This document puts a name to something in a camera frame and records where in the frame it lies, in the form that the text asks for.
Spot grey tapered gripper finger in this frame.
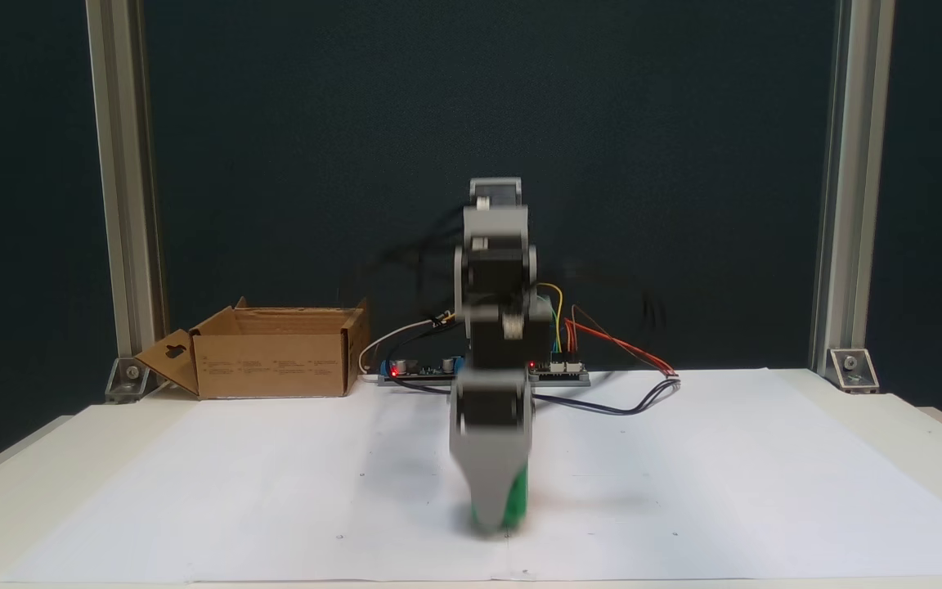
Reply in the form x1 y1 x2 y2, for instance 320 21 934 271
449 429 531 537

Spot green die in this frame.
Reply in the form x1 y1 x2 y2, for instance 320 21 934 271
469 462 531 534

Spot blue circuit board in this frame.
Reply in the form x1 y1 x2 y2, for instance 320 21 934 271
379 356 465 385

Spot brown cardboard box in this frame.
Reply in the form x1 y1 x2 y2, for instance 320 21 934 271
134 296 371 402

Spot white paper sheet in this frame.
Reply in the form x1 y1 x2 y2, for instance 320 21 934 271
0 368 942 584

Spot circuit board with coloured wires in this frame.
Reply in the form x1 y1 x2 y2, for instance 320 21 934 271
527 358 591 387

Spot coloured jumper wires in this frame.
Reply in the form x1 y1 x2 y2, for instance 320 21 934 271
536 282 583 366

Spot white usb cable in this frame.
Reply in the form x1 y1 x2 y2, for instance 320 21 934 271
358 315 457 377

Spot black cable with red wires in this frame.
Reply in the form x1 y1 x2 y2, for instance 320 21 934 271
530 304 681 417

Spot grey metal corner bracket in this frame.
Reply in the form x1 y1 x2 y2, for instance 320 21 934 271
827 348 880 394
105 356 151 404

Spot aluminium frame post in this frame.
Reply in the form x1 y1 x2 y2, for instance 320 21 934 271
809 0 897 373
85 0 168 385

